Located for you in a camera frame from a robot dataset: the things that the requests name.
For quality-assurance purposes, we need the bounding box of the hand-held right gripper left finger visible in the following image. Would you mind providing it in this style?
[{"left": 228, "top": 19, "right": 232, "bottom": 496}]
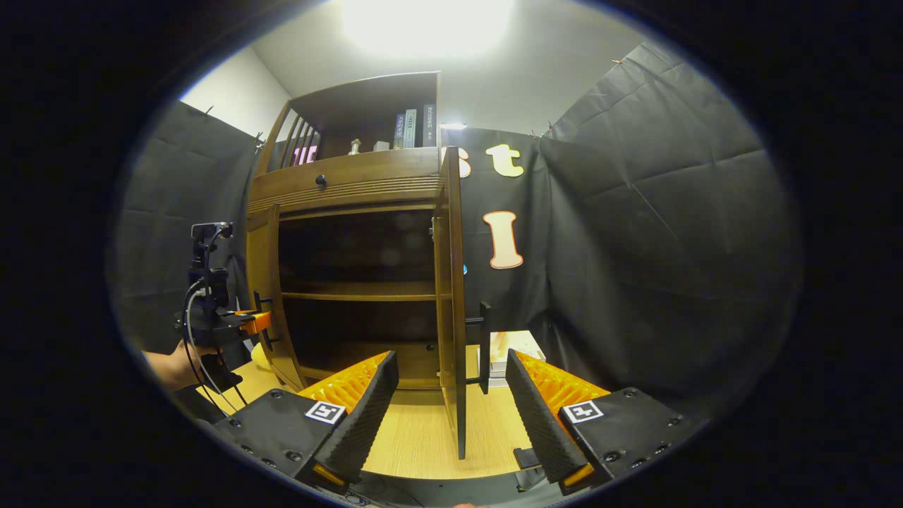
[{"left": 212, "top": 351, "right": 400, "bottom": 491}]

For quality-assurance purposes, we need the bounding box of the wooden cabinet drawer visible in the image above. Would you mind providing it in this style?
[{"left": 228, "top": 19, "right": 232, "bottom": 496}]
[{"left": 247, "top": 148, "right": 445, "bottom": 212}]

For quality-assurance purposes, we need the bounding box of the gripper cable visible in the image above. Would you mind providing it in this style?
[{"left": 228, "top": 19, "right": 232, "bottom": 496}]
[{"left": 182, "top": 282, "right": 248, "bottom": 417}]

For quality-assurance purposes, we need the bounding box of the black backdrop cloth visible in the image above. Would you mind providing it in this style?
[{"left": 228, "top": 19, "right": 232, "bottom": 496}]
[{"left": 109, "top": 42, "right": 805, "bottom": 417}]

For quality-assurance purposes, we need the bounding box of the wooden cabinet door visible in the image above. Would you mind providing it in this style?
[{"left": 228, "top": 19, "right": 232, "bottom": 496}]
[
  {"left": 245, "top": 205, "right": 308, "bottom": 391},
  {"left": 432, "top": 146, "right": 491, "bottom": 461}
]

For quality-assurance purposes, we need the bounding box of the wooden inner cabinet shelf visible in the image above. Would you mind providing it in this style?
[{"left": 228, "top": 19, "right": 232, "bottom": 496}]
[{"left": 281, "top": 282, "right": 452, "bottom": 303}]

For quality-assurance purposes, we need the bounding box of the wooden double-door shoe cabinet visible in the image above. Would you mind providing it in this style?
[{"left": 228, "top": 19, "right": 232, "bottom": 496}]
[{"left": 243, "top": 71, "right": 491, "bottom": 461}]

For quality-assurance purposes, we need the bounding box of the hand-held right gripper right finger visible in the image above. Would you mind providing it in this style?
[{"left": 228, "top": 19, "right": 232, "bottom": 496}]
[{"left": 505, "top": 349, "right": 696, "bottom": 496}]

